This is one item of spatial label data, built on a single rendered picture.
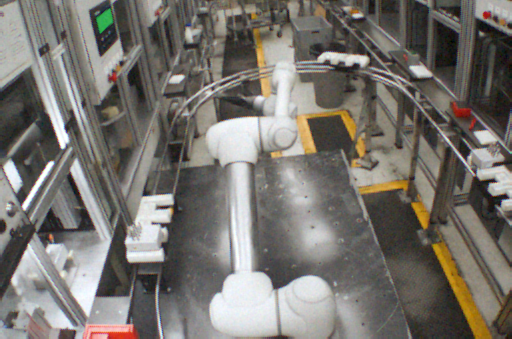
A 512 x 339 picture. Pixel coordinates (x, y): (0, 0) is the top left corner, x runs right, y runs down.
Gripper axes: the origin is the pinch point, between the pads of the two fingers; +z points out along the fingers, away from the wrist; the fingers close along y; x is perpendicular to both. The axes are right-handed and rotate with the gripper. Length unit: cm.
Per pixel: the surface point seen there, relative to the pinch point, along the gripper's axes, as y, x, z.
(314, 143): 154, 50, -14
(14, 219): -103, -92, -22
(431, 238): 92, -18, -129
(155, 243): -41, -82, -25
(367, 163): 139, 39, -66
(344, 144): 155, 57, -39
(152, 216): -28, -73, -11
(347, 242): 0, -52, -85
